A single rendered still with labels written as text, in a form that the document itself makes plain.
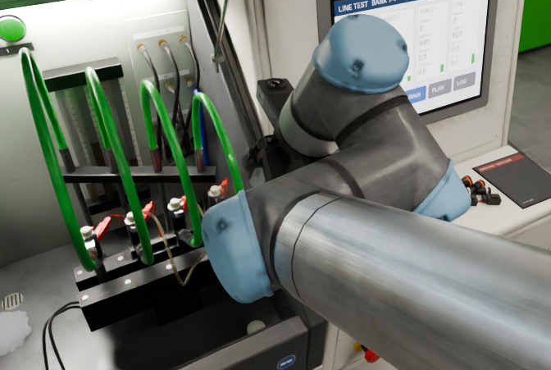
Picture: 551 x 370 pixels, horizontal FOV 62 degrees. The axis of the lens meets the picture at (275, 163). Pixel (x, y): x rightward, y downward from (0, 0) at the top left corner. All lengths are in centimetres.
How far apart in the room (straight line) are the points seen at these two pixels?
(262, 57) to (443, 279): 70
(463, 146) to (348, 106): 87
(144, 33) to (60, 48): 16
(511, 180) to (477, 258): 105
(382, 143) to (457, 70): 77
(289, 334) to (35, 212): 65
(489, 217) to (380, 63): 78
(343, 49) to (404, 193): 12
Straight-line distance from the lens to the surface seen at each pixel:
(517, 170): 129
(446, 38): 110
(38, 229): 124
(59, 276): 122
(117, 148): 68
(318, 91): 41
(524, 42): 438
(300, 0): 88
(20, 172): 113
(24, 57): 74
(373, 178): 36
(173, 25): 102
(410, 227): 23
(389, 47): 41
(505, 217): 114
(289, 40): 87
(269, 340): 88
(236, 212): 31
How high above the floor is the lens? 170
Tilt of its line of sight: 38 degrees down
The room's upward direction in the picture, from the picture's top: straight up
